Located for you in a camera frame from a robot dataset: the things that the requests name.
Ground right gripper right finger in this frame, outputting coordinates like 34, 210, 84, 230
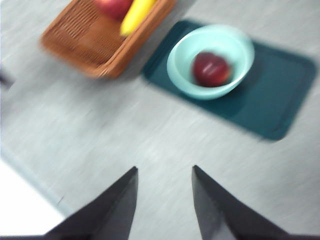
191, 164, 320, 240

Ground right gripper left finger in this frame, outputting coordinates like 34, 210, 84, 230
0, 166, 139, 240

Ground dark purple plum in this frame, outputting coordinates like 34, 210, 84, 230
191, 51, 233, 89

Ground teal bowl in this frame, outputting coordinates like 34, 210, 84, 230
165, 23, 256, 101

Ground dark rectangular tray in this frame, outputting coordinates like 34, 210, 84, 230
141, 19, 318, 143

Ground brown wicker basket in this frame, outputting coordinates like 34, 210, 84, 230
39, 0, 179, 80

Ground yellow banana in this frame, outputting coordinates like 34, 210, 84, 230
119, 0, 159, 38

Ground red apple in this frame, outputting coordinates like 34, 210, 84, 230
94, 0, 134, 21

